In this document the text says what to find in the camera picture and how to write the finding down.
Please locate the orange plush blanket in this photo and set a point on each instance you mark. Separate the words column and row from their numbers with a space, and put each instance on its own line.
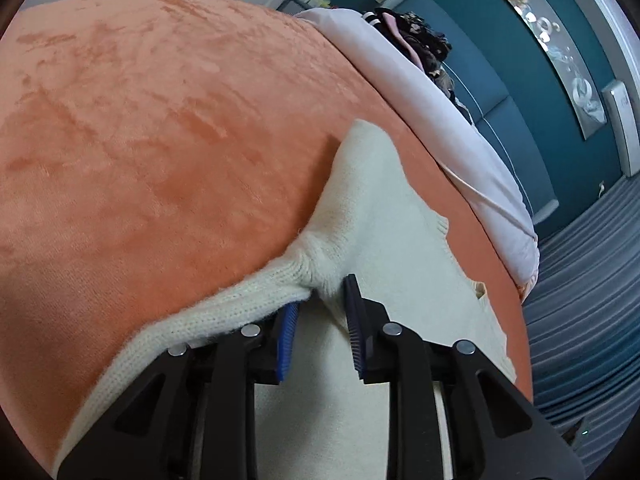
column 150, row 135

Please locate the white wall unit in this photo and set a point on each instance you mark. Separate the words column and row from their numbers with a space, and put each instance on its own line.
column 622, row 125

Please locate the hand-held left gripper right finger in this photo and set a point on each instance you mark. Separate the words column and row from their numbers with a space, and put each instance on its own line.
column 356, row 330

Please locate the cream knit sweater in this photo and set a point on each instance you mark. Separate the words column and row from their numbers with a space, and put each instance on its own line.
column 380, row 240

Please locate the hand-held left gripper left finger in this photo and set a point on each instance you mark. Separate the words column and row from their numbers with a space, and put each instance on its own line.
column 286, row 345

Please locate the pale pink duvet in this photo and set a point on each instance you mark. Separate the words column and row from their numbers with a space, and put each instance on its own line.
column 425, row 110

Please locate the pile of dark clothes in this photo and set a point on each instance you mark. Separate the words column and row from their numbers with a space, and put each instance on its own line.
column 425, row 35

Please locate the long framed wall picture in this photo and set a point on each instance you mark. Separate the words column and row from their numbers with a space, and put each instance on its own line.
column 550, row 45

